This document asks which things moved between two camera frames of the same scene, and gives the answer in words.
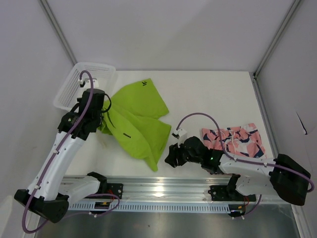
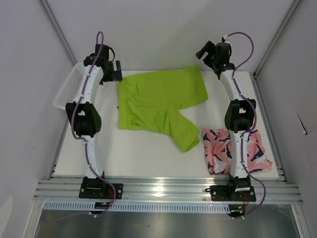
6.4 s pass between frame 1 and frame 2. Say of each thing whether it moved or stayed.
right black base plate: stayed
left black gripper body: moved
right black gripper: moved
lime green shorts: moved
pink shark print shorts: stayed
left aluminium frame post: stayed
